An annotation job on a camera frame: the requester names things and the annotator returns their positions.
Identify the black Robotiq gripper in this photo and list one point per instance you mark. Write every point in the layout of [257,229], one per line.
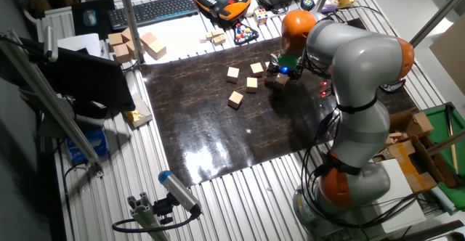
[287,71]

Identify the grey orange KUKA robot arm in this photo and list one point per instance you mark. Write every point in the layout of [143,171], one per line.
[363,63]

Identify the black triangle ball tray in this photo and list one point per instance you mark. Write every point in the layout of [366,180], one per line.
[247,39]

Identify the Rubik's cube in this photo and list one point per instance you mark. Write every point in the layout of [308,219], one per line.
[261,16]

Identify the white egg shaped object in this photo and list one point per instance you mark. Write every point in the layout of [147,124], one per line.
[250,12]

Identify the small wooden block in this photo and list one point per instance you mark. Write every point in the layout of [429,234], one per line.
[217,32]
[219,40]
[202,39]
[209,36]

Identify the round black blue puck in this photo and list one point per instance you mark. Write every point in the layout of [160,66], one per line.
[308,3]

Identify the dark marble pattern mat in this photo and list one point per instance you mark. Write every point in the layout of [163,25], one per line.
[218,132]

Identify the large white paper sheet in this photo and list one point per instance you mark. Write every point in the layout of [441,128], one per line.
[181,34]

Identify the large wooden cube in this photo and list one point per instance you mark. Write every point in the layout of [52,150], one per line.
[130,48]
[121,53]
[115,38]
[126,34]
[148,37]
[157,49]

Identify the small cardboard box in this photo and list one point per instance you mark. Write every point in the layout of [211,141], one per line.
[417,125]

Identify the black computer keyboard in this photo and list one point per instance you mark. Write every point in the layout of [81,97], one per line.
[152,10]

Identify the open box with gold foil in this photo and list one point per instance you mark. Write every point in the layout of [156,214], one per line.
[140,115]

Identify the green mini pool table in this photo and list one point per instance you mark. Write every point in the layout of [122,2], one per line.
[441,128]

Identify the white board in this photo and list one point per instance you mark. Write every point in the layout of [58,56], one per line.
[399,197]

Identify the big cardboard box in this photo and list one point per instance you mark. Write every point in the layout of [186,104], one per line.
[417,181]

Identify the brown cardboard sheet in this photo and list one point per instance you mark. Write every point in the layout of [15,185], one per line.
[452,52]

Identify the wooden cue stick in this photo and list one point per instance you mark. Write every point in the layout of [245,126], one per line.
[450,125]

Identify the black monitor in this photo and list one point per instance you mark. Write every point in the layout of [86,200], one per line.
[91,77]

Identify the short aluminium profile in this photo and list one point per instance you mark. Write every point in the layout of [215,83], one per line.
[143,215]

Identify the grey computer mouse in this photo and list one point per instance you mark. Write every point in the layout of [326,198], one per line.
[89,17]

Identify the blue tissue pack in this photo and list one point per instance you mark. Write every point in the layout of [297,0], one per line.
[87,146]

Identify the small white paper sheet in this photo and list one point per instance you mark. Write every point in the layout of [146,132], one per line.
[78,43]

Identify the black mouse pad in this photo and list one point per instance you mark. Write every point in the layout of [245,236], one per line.
[80,5]

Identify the green gripper mount adapter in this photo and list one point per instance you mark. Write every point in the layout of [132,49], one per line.
[288,61]

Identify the black post base plate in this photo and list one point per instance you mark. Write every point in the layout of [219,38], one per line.
[394,85]

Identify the silver camera with blue cap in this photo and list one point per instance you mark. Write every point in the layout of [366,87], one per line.
[178,190]

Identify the aluminium frame post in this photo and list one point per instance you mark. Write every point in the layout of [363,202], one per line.
[439,14]
[127,16]

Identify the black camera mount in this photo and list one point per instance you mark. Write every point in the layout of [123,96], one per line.
[163,208]

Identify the diagonal aluminium frame bar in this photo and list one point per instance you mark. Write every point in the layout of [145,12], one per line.
[48,96]

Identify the silver stick camera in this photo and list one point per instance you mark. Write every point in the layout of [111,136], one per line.
[50,43]

